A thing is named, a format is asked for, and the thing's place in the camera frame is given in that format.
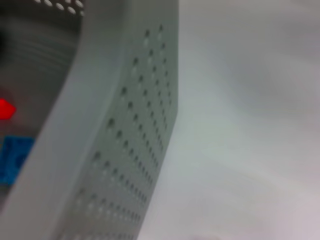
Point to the blue square toy brick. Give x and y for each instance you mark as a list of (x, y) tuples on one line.
[(13, 160)]

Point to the grey perforated plastic storage bin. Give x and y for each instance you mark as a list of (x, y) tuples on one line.
[(105, 100)]

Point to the red sloped toy brick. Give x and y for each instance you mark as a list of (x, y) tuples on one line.
[(6, 109)]

